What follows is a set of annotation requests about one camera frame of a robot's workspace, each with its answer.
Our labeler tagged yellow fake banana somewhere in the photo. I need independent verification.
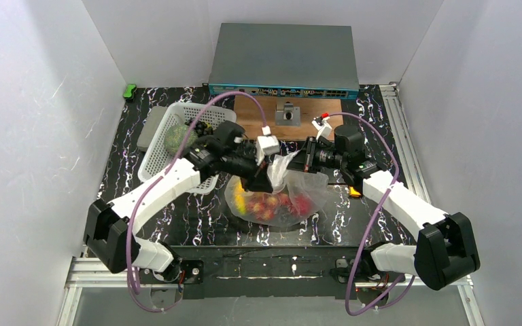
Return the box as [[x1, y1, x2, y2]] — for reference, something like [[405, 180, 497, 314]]
[[233, 184, 247, 215]]

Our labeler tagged red lychee bunch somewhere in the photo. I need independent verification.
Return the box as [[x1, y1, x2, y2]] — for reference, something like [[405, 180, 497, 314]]
[[242, 192, 313, 224]]

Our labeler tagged clear plastic bag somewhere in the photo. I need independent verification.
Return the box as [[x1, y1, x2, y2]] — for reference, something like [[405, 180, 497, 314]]
[[224, 151, 329, 228]]

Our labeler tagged white plastic basket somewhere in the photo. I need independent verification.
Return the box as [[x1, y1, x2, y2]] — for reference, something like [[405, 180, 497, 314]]
[[137, 102, 237, 183]]

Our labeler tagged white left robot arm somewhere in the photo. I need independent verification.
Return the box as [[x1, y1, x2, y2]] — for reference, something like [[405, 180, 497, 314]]
[[84, 121, 280, 274]]

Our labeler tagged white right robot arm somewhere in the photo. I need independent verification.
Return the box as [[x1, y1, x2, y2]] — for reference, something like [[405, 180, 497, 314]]
[[289, 120, 481, 290]]

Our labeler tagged green fake melon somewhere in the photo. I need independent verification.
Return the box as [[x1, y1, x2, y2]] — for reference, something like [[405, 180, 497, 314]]
[[163, 124, 198, 157]]

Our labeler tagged yellow tape measure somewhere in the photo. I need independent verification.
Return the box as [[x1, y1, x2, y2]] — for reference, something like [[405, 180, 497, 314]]
[[349, 187, 362, 198]]

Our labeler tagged wooden board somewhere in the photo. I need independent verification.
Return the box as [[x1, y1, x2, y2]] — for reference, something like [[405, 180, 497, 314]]
[[233, 96, 342, 141]]

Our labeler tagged dark grape bunch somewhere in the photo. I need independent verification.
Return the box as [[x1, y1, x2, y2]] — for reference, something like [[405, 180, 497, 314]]
[[194, 121, 214, 137]]

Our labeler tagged grey rectangular case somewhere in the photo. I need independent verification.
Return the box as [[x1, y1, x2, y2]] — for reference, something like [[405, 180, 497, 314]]
[[137, 106, 167, 152]]

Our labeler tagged green clip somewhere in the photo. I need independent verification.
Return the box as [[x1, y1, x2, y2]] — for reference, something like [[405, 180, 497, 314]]
[[122, 84, 137, 101]]

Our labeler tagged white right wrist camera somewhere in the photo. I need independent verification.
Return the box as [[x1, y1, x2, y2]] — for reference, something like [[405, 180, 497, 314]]
[[311, 113, 332, 141]]

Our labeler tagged grey metal bracket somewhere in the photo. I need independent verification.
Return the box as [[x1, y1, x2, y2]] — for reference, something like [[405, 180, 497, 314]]
[[275, 101, 301, 127]]

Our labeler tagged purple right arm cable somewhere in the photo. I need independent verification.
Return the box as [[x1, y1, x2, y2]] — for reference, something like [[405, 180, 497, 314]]
[[321, 111, 417, 316]]

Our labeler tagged grey network switch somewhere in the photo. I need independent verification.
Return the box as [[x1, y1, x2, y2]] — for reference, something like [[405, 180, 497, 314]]
[[208, 23, 360, 99]]

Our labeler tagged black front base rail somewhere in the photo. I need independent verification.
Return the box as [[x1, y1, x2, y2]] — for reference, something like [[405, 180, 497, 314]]
[[131, 244, 417, 301]]

